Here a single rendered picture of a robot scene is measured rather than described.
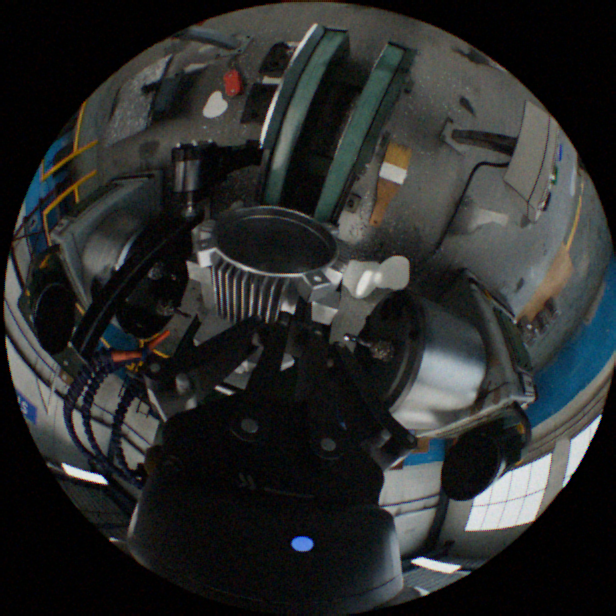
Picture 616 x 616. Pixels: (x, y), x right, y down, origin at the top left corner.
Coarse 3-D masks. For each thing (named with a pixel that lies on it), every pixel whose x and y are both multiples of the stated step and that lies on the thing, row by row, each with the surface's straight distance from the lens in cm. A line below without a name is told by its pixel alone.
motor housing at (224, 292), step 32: (224, 224) 29; (256, 224) 33; (288, 224) 33; (320, 224) 30; (224, 256) 21; (256, 256) 37; (288, 256) 36; (320, 256) 31; (224, 288) 22; (256, 288) 20; (288, 288) 21
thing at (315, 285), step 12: (252, 204) 33; (336, 228) 31; (204, 240) 23; (204, 252) 22; (204, 264) 23; (312, 276) 20; (324, 276) 20; (300, 288) 20; (312, 288) 19; (324, 288) 20; (312, 300) 20; (288, 360) 34
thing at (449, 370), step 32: (384, 320) 37; (416, 320) 29; (448, 320) 33; (384, 352) 30; (416, 352) 27; (448, 352) 30; (480, 352) 38; (384, 384) 31; (416, 384) 27; (448, 384) 31; (480, 384) 41; (416, 416) 32; (448, 416) 38
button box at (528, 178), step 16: (528, 112) 31; (544, 112) 32; (528, 128) 29; (544, 128) 30; (528, 144) 27; (544, 144) 28; (512, 160) 25; (528, 160) 26; (544, 160) 26; (512, 176) 24; (528, 176) 25; (544, 176) 25; (512, 192) 26; (528, 192) 24; (544, 192) 25; (528, 208) 25
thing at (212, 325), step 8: (216, 312) 26; (208, 320) 25; (216, 320) 25; (224, 320) 25; (232, 320) 25; (240, 320) 25; (200, 328) 25; (208, 328) 25; (216, 328) 25; (224, 328) 25; (200, 336) 24; (208, 336) 24; (256, 352) 23; (248, 360) 23; (256, 360) 23; (240, 368) 29; (248, 368) 30; (232, 376) 34; (240, 376) 34; (248, 376) 34; (232, 384) 34; (240, 384) 34
